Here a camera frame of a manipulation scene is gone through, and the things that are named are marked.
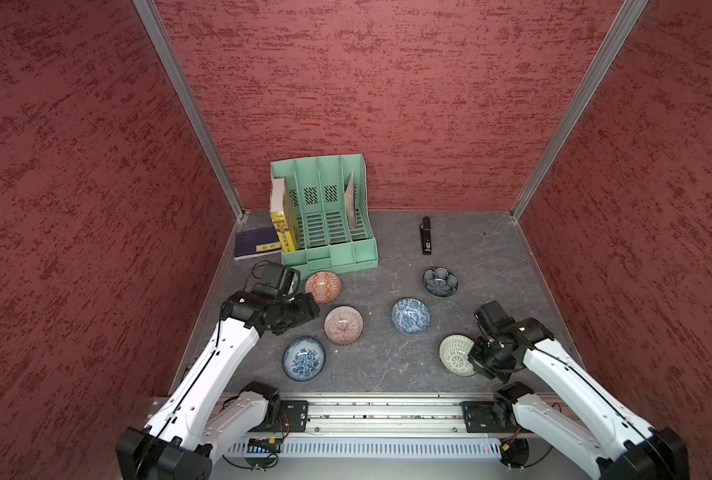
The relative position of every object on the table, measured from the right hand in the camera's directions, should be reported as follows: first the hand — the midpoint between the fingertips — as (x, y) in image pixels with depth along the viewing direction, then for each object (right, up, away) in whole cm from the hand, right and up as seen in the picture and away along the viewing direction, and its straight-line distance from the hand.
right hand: (473, 372), depth 77 cm
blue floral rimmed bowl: (-46, +1, +6) cm, 47 cm away
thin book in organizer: (-34, +49, +26) cm, 65 cm away
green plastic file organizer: (-43, +46, +44) cm, 77 cm away
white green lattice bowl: (-3, +2, +6) cm, 7 cm away
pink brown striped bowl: (-35, +10, +10) cm, 38 cm away
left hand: (-44, +14, -2) cm, 46 cm away
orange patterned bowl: (-42, +20, +20) cm, 51 cm away
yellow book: (-54, +38, +12) cm, 68 cm away
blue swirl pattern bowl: (-15, +11, +14) cm, 23 cm away
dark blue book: (-70, +34, +32) cm, 84 cm away
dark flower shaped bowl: (-3, +21, +20) cm, 29 cm away
